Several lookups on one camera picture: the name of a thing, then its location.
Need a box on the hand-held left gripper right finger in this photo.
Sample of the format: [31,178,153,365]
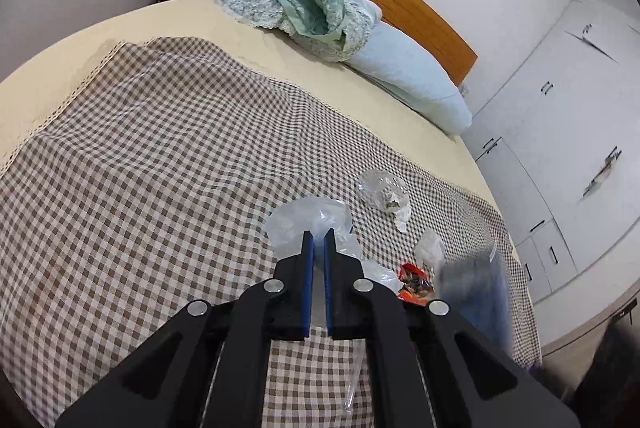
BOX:
[323,228,581,428]

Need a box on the item hanging on wardrobe handle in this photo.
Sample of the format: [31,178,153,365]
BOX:
[582,147,624,200]

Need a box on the clear plastic bag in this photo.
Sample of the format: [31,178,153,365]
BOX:
[263,197,405,414]

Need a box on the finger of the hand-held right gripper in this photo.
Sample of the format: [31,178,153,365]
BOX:
[436,255,513,355]

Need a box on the green floral blanket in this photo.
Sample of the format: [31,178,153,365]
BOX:
[216,0,384,64]

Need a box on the white wardrobe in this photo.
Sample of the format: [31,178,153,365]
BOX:
[460,0,640,309]

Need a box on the light blue pillow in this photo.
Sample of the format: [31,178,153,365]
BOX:
[344,21,474,135]

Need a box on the red snack packet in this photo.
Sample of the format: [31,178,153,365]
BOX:
[397,263,437,307]

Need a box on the brown checkered cloth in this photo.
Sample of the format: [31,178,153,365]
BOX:
[0,37,544,428]

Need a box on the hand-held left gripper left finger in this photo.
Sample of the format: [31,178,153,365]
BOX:
[55,231,317,428]

